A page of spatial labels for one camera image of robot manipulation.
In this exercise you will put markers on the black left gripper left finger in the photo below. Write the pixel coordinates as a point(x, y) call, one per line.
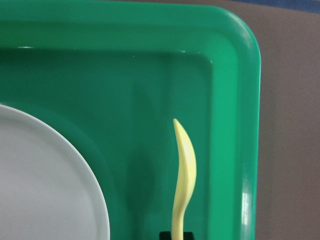
point(165, 235)

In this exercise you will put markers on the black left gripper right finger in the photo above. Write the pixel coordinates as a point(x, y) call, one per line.
point(188, 235)

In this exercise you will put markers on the yellow plastic spoon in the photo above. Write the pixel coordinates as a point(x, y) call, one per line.
point(186, 179)

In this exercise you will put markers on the brown paper table cover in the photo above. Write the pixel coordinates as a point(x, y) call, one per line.
point(288, 189)

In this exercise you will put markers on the white round plate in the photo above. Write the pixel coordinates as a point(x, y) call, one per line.
point(47, 189)

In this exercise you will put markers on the green plastic tray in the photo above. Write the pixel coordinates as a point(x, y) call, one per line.
point(111, 77)

